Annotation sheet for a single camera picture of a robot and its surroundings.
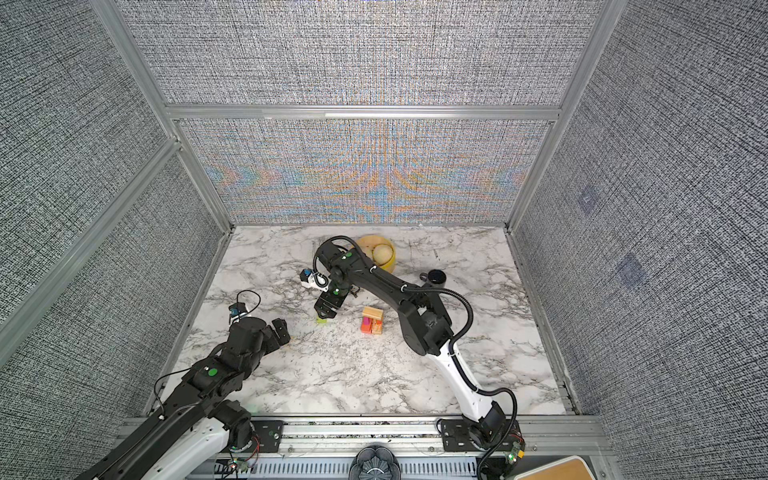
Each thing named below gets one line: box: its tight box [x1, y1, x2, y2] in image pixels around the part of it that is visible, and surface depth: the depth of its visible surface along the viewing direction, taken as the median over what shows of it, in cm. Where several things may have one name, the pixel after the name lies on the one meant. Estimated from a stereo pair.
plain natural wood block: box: [371, 319, 383, 335], surface depth 92 cm
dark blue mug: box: [419, 269, 447, 285], surface depth 99 cm
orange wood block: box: [360, 316, 373, 334], surface depth 92 cm
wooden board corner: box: [514, 455, 595, 480], surface depth 66 cm
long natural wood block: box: [362, 306, 384, 319], surface depth 90 cm
